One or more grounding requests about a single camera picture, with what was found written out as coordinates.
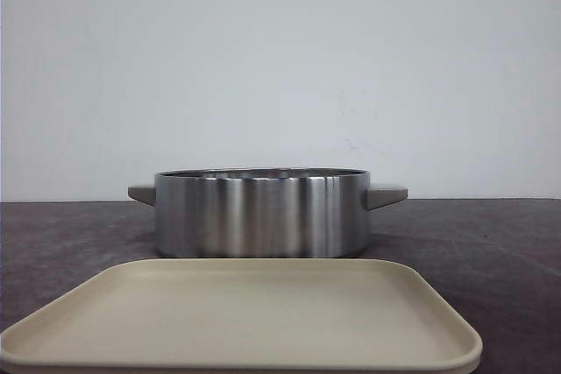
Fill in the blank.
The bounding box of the stainless steel steamer pot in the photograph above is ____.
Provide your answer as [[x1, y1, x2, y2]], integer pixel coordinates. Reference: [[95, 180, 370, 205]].
[[128, 168, 408, 258]]

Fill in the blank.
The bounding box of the cream rectangular tray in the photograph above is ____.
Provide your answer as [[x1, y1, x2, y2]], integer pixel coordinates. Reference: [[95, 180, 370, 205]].
[[1, 258, 483, 373]]

